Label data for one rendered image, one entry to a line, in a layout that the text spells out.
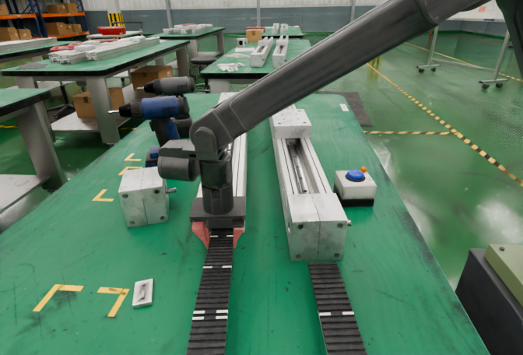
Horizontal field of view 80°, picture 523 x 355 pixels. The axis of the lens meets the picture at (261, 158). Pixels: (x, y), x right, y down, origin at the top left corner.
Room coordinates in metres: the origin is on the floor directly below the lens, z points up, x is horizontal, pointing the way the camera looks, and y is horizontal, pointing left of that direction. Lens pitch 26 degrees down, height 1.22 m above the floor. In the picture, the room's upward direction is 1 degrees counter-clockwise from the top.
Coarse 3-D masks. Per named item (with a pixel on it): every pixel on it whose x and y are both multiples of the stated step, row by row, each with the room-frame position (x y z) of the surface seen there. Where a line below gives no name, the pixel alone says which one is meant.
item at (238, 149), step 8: (240, 136) 0.88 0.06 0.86; (232, 144) 0.88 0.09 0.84; (240, 144) 0.82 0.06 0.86; (232, 152) 0.83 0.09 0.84; (240, 152) 0.76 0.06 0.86; (232, 160) 0.79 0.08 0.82; (240, 160) 0.71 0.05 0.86; (232, 168) 0.75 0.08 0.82; (240, 168) 0.67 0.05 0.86; (240, 176) 0.63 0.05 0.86; (200, 184) 0.60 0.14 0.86; (240, 184) 0.60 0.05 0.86; (200, 192) 0.56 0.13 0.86; (240, 192) 0.56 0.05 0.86
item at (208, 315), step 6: (198, 312) 0.31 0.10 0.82; (204, 312) 0.31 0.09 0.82; (210, 312) 0.31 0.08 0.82; (216, 312) 0.31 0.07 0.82; (222, 312) 0.31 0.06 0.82; (192, 318) 0.30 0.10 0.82; (198, 318) 0.30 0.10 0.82; (204, 318) 0.30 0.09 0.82; (210, 318) 0.30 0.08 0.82; (216, 318) 0.30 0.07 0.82; (222, 318) 0.30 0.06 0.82
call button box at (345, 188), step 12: (336, 180) 0.67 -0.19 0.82; (348, 180) 0.65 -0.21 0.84; (360, 180) 0.64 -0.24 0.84; (372, 180) 0.64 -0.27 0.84; (336, 192) 0.65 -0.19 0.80; (348, 192) 0.62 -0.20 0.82; (360, 192) 0.62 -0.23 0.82; (372, 192) 0.62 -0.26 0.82; (348, 204) 0.62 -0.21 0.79; (360, 204) 0.62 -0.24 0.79; (372, 204) 0.62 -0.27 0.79
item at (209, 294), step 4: (200, 292) 0.35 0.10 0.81; (204, 292) 0.35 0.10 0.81; (208, 292) 0.35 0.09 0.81; (212, 292) 0.35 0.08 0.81; (216, 292) 0.35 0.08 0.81; (220, 292) 0.35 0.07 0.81; (224, 292) 0.35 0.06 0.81; (228, 292) 0.35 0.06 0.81; (200, 296) 0.34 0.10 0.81; (204, 296) 0.34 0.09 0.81; (208, 296) 0.34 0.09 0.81; (212, 296) 0.34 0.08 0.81; (216, 296) 0.34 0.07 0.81; (220, 296) 0.34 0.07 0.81; (224, 296) 0.34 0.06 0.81; (228, 296) 0.34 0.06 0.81
